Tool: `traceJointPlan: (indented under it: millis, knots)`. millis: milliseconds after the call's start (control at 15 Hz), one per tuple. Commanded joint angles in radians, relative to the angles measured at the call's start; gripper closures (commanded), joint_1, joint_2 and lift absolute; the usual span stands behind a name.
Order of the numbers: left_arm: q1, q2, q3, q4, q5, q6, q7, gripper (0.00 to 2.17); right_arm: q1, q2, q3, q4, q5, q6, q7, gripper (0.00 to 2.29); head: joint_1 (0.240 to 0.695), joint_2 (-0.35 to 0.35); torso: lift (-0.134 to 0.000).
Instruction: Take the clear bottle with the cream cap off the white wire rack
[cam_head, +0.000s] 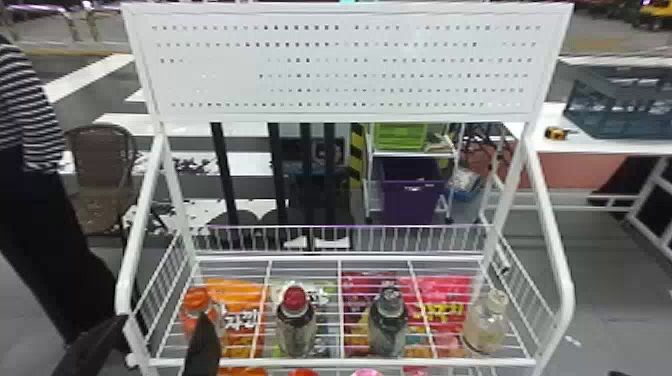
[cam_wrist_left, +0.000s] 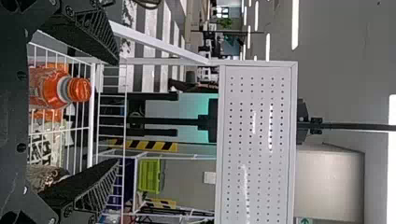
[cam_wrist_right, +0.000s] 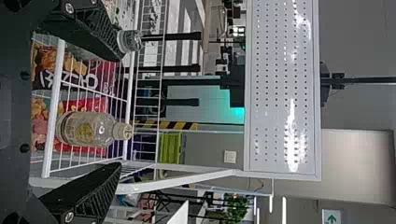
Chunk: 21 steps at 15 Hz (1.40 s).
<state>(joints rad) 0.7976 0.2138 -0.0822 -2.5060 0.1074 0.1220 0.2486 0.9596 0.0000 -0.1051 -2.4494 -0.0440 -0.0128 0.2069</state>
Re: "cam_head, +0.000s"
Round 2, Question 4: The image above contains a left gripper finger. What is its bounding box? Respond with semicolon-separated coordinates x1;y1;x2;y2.
181;309;223;376

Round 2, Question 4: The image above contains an orange bottle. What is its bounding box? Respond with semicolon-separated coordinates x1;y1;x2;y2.
180;285;223;340

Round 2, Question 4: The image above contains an orange snack packet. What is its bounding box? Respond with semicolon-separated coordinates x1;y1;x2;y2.
203;277;270;360

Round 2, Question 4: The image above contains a clear bottle with red cap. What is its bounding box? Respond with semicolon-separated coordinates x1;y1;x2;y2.
274;285;319;359

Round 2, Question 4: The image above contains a dark green bottle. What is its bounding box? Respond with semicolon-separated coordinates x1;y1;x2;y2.
366;283;410;359

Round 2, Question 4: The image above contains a brown chair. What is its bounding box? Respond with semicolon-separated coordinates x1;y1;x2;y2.
64;123;142;236

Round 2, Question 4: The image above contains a red snack packet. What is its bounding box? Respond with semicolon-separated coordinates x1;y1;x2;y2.
340;271;475;360

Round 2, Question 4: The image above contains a person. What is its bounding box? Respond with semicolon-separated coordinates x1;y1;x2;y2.
0;35;134;359

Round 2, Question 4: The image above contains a purple crate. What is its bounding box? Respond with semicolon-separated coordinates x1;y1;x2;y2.
379;157;449;226

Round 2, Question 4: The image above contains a white shelf trolley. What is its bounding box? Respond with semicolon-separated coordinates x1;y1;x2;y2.
362;123;506;226

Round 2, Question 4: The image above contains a green basket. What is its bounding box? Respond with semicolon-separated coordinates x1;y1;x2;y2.
372;123;431;153

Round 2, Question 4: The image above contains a white side table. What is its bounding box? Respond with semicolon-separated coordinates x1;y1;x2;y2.
502;101;672;264

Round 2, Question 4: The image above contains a blue crate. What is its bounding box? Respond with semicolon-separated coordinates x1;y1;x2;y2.
563;64;672;141

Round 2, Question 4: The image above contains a striped post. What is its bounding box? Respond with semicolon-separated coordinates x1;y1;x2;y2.
348;123;367;191

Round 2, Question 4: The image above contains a white wire rack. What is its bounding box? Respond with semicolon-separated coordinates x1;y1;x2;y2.
114;1;577;376

